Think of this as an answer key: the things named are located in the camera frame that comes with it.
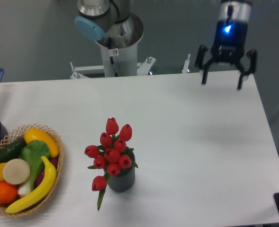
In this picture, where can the blue black Robotiq gripper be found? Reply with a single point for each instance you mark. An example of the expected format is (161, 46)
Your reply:
(230, 35)

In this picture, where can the red tulip bouquet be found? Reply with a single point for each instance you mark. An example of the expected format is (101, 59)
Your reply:
(113, 144)

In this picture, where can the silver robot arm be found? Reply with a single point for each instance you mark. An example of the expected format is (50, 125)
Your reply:
(118, 31)

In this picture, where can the dark grey ribbed vase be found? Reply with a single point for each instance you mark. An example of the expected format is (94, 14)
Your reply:
(121, 175)

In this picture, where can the purple red vegetable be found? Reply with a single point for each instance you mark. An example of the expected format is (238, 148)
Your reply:
(40, 177)

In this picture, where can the yellow banana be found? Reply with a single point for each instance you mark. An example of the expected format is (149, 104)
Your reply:
(38, 193)

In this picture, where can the green bok choy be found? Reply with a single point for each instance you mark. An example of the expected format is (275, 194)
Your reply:
(32, 154)

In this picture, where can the woven wicker basket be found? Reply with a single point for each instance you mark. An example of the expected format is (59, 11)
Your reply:
(18, 133)

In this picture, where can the green cucumber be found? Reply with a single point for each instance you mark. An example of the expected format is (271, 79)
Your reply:
(12, 150)

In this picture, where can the beige round disc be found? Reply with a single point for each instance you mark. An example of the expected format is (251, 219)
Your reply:
(16, 171)

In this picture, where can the orange fruit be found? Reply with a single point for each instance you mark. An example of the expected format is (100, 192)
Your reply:
(8, 193)

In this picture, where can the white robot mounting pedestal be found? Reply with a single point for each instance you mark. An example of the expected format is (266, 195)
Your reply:
(116, 63)

